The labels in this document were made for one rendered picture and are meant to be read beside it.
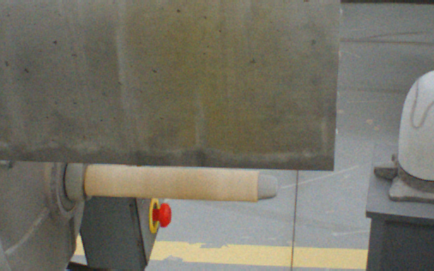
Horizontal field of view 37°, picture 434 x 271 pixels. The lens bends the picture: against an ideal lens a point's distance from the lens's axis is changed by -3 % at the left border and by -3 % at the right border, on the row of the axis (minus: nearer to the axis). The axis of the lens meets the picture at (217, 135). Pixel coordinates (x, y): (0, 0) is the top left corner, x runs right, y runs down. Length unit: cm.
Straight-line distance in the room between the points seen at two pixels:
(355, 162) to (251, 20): 247
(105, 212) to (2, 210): 39
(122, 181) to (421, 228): 99
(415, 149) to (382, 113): 173
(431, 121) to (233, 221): 127
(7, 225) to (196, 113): 26
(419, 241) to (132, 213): 80
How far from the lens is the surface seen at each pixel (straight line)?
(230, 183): 67
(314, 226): 254
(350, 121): 315
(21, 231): 66
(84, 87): 47
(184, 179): 68
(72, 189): 71
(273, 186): 67
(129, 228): 102
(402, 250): 161
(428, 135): 147
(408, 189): 156
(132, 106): 46
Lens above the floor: 167
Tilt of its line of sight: 33 degrees down
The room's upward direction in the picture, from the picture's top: 4 degrees counter-clockwise
